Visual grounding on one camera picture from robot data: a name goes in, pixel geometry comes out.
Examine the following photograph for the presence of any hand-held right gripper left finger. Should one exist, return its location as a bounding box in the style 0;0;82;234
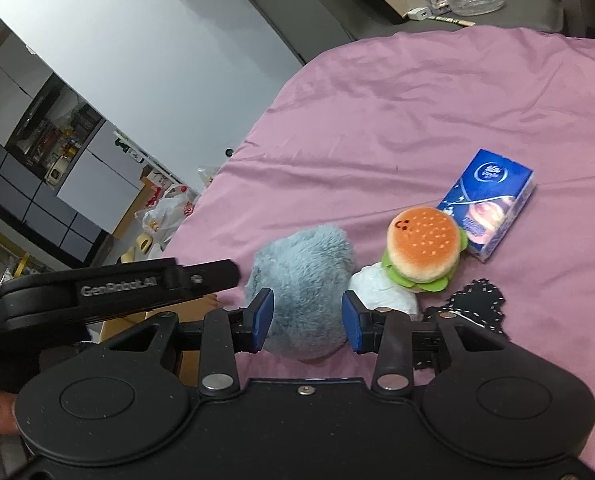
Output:
96;288;276;395

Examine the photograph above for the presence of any burger plush toy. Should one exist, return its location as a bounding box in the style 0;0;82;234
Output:
380;208;469;294

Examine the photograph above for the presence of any pink bedsheet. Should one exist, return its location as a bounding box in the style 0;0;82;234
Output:
162;25;595;480

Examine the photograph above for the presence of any wall power socket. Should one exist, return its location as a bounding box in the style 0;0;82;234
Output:
113;131;144;164

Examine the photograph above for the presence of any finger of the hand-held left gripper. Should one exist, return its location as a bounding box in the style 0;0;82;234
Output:
0;258;242;330

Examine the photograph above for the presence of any grey-blue fluffy plush toy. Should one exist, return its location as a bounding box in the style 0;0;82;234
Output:
245;223;358;361

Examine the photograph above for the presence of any white crumpled cloth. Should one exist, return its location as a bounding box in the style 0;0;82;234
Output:
348;261;424;322

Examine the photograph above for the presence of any blue tissue pack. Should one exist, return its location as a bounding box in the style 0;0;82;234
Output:
436;148;537;264

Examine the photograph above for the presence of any white red plastic bag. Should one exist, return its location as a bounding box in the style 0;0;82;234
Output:
136;184;201;247

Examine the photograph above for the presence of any brown cardboard box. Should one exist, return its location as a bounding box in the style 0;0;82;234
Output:
98;292;224;376

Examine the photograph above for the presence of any black heart-shaped stitched cloth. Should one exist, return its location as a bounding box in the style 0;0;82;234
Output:
411;277;512;372

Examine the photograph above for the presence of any black and white cabinet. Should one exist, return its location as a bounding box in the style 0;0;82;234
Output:
0;2;151;267

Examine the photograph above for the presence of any clear plastic bag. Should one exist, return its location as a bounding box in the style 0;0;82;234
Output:
196;165;229;192

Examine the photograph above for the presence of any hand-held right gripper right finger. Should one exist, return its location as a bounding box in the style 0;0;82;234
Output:
341;289;515;394

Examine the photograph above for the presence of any yellow pencil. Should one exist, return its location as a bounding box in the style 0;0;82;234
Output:
427;14;474;27

